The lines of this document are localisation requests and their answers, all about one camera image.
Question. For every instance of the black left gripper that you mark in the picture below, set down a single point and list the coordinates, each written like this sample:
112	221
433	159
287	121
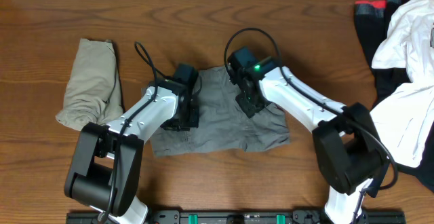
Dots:
193	124

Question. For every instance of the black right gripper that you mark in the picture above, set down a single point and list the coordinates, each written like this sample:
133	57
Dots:
248	109

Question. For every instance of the dark grey shorts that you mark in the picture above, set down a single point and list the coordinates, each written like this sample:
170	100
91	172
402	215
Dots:
222	123

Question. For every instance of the light khaki green shorts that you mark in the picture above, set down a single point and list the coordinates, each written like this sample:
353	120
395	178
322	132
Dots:
93	92

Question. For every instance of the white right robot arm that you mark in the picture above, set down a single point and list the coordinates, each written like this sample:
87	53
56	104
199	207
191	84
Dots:
349	154

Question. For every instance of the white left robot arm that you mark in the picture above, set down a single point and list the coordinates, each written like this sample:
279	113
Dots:
105	169

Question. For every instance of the black and red garment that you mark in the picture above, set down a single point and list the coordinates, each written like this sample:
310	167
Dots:
371	20

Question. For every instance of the white garment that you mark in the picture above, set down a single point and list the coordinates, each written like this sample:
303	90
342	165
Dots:
403	120

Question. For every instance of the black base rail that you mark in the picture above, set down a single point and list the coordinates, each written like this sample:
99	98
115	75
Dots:
294	217

